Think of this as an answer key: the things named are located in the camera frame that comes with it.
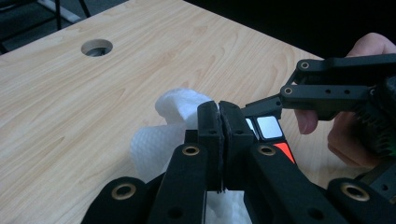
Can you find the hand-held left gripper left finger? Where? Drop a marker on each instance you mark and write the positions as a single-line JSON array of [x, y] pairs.
[[186, 186]]

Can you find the white wet wipe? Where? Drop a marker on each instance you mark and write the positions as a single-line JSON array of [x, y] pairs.
[[155, 146]]

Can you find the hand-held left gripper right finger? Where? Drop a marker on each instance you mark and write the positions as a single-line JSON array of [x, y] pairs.
[[274, 186]]

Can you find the multicoloured puzzle cube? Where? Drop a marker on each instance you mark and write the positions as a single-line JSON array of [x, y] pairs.
[[269, 127]]

